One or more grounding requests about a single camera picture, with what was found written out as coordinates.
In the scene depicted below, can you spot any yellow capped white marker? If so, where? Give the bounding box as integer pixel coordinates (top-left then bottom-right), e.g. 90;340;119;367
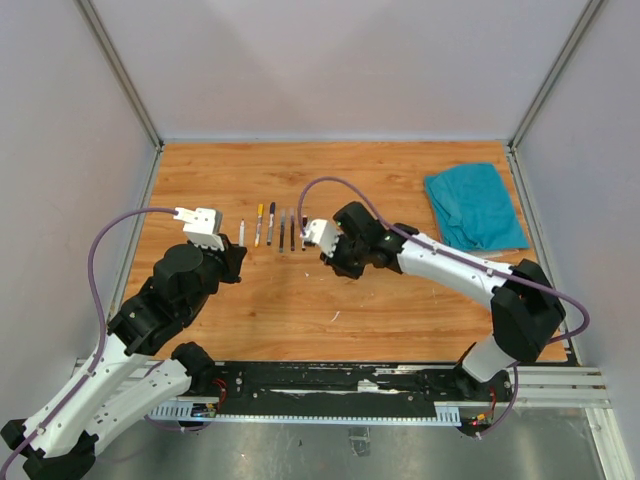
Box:
254;203;264;248

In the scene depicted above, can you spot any white marker blue end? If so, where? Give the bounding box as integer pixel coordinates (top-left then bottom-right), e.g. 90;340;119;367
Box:
266;202;276;246

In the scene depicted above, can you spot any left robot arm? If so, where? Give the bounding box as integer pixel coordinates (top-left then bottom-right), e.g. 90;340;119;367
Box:
1;235;247;479

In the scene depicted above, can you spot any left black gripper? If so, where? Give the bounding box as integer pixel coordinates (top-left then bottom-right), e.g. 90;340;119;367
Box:
183;232;247;317

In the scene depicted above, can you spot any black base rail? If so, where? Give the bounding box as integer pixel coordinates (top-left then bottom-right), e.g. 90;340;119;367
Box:
199;360;511;419

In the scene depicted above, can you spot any purple gel pen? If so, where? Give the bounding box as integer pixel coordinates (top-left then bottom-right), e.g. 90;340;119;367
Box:
289;207;296;252

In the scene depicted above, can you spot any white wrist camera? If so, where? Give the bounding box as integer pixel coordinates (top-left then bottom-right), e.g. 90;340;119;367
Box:
174;207;225;251
302;219;342;258

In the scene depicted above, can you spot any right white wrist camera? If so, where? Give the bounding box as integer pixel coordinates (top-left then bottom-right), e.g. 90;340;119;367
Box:
302;219;342;258

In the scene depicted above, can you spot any teal cloth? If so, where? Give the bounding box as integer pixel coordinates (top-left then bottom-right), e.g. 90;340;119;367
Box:
424;163;529;252

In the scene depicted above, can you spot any dark blue-green gel pen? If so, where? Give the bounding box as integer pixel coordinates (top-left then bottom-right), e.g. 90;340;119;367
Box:
278;208;287;254

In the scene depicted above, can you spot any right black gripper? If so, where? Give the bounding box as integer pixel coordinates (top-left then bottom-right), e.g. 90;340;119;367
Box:
319;232;369;280

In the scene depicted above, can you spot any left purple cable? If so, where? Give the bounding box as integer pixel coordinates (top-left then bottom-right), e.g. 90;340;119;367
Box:
0;207;179;476

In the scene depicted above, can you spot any white marker black tip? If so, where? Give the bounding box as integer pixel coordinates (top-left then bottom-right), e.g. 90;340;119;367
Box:
301;215;313;251

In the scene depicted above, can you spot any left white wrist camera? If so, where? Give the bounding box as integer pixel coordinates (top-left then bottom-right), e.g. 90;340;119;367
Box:
174;207;225;251

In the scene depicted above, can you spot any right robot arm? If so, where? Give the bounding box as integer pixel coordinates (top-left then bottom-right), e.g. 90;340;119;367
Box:
304;202;566;400

